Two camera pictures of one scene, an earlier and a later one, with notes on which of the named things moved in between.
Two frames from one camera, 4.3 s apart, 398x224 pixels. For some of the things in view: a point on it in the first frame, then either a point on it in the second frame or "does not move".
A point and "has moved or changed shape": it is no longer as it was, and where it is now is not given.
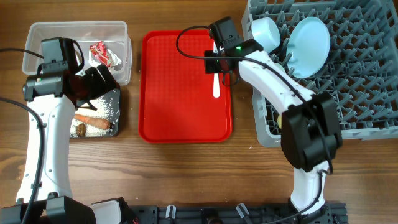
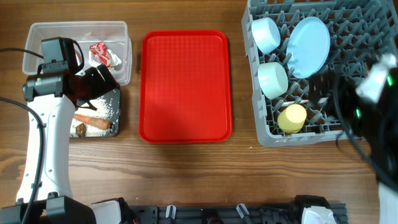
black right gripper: x=209 y=68 to x=324 y=90
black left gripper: x=100 y=87 does not move
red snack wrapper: x=99 y=50 does not move
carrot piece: x=97 y=122 does not move
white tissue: x=114 y=60 does not move
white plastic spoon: x=216 y=78 has moved or changed shape
